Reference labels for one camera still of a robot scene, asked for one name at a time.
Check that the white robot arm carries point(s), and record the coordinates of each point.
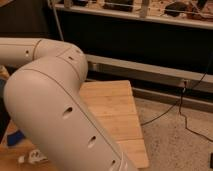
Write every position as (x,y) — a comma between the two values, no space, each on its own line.
(42,97)

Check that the blue eraser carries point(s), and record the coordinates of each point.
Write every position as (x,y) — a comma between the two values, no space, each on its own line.
(15,138)

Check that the metal stand pole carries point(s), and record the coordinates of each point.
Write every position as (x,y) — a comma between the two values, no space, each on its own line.
(57,20)

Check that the white tube with label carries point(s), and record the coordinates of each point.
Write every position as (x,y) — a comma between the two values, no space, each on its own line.
(32,157)

